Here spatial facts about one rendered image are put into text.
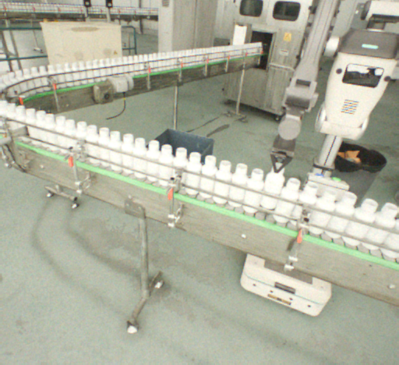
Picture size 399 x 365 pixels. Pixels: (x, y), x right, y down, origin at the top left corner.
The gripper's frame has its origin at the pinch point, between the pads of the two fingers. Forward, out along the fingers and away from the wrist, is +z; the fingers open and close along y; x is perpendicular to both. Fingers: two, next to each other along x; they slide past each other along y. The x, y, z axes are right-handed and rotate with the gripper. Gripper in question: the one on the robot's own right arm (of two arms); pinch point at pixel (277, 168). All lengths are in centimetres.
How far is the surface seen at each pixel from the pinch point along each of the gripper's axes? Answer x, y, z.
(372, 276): 38.9, 5.4, 26.9
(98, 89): -147, -88, 19
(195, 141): -49, -57, 27
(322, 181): 16.8, -12.3, 6.9
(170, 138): -67, -57, 29
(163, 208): -38.7, 5.3, 29.0
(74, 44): -338, -263, 18
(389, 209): 34.2, 2.0, 2.6
